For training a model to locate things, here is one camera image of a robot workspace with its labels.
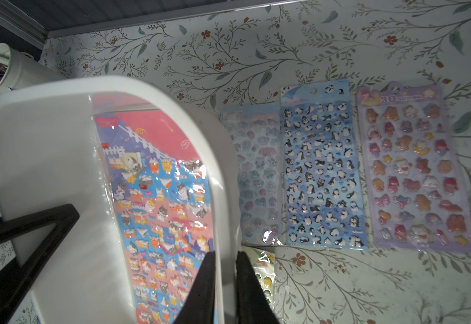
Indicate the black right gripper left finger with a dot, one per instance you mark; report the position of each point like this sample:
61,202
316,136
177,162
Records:
199,306

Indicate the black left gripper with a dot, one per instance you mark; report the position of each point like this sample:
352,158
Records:
17,278

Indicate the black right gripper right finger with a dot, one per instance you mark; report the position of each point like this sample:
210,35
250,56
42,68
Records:
252,306

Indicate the green mushroom sticker sheet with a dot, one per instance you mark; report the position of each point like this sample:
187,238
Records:
263,263

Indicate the pink blue fox sticker sheet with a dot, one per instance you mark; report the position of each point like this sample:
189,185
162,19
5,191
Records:
161,199

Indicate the white plastic storage tray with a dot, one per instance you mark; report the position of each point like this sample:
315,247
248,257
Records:
51,155

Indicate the light blue sticker sheet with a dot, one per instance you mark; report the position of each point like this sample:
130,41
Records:
255,132

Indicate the pink 3D sticker sheet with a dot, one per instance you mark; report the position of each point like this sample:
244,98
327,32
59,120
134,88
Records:
417,195

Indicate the cream metal pen bucket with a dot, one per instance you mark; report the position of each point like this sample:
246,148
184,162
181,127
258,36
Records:
23,71

